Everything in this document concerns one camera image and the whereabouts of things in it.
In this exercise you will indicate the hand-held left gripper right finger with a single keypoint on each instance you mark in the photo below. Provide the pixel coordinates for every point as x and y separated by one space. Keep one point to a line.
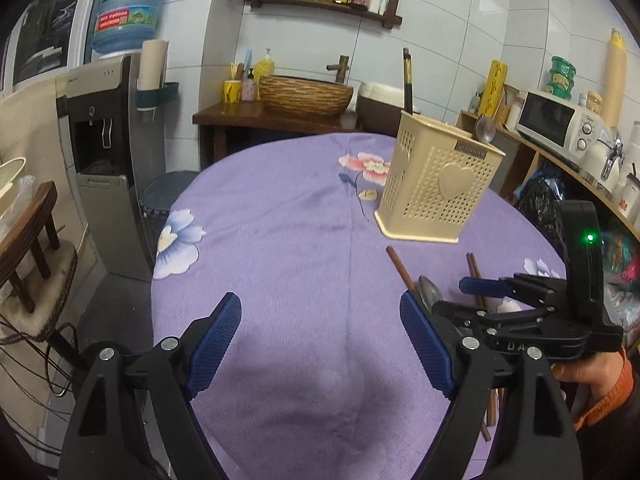
425 345

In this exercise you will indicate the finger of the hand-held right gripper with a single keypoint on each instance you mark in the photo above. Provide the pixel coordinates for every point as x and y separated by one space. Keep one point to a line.
465 316
482 286

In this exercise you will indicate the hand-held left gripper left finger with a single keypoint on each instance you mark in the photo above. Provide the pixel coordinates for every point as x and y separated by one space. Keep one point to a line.
216 345

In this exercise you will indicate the plain metal spoon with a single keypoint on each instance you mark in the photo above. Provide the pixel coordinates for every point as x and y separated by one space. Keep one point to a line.
430 292

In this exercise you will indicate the pile of wooden chopsticks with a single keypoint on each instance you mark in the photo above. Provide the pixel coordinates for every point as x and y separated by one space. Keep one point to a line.
400 267

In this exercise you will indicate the beige perforated cutlery holder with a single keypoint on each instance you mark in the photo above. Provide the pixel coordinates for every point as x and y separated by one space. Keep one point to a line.
430 185

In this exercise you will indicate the dark single chopstick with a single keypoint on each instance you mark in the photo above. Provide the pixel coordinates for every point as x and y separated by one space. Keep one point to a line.
408 80

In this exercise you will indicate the person's right forearm orange sleeve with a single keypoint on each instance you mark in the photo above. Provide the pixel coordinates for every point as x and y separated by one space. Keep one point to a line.
620 400

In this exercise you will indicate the person's right hand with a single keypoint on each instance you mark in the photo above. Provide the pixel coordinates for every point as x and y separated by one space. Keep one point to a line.
582 372

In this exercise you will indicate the colourful plastic bags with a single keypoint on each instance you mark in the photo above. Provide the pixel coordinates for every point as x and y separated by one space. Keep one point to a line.
622 270

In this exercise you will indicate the black plastic bag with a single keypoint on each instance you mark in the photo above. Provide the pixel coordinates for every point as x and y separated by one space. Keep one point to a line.
542 210

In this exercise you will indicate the white cup with red label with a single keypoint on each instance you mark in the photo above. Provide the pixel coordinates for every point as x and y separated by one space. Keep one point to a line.
629 195

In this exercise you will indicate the purple floral tablecloth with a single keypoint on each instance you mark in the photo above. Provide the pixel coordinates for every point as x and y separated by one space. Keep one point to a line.
300 260

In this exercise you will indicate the white electric kettle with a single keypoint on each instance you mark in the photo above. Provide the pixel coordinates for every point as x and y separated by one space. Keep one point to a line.
597 162

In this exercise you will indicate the wooden storage shelf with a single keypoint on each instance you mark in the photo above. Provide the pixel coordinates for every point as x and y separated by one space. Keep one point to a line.
530 160

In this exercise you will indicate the dark grey round stool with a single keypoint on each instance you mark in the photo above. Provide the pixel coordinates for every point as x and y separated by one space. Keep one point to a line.
165 195

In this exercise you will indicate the white microwave oven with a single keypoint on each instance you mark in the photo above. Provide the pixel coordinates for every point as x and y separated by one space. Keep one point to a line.
550 122

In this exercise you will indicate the small glass jar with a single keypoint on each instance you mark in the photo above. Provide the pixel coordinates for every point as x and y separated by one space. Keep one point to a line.
594 102

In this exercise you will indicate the yellow wrapped roll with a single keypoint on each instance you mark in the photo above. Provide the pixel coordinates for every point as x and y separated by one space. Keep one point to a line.
491 87

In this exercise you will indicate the tall yellow paper cup stack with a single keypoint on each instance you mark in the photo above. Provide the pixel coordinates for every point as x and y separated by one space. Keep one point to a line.
615 80

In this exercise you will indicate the brown bucket with beige lid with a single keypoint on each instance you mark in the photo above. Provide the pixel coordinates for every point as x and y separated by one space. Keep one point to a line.
382 105

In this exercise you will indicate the stack of green bowls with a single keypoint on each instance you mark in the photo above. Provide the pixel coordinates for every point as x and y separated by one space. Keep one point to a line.
561 77

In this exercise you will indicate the grey water dispenser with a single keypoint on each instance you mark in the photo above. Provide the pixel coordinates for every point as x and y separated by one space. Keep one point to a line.
105 160

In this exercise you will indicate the small dark wooden stool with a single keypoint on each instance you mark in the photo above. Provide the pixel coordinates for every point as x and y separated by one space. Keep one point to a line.
30 215

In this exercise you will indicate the dark wooden washstand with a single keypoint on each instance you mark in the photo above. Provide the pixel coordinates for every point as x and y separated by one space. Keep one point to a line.
230 115

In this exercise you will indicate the yellow toothbrush cup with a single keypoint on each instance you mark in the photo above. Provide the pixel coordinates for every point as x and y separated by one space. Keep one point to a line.
233 91

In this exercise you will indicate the dark blue cup tube holder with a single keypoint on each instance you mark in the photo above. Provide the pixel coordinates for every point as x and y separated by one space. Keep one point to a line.
160 96

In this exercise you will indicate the bamboo style faucet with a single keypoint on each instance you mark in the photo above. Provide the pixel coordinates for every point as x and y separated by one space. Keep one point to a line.
342 69

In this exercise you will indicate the small pink speckled bottle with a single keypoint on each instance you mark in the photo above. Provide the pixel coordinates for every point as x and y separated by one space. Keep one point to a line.
248 87

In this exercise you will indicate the woven brown wash basin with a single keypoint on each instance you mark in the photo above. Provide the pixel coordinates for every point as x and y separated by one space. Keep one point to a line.
305 96

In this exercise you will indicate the yellow soap dispenser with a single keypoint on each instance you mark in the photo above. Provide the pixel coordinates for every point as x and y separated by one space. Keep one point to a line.
265 67

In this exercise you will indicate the beige paper cup tube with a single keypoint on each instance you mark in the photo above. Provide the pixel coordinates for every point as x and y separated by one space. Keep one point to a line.
154 62

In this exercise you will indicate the blue water bottle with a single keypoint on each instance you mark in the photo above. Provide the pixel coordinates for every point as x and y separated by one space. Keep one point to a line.
130 5

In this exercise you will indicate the sliding glass window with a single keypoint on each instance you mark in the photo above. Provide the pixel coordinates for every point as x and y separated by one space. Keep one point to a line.
45 25

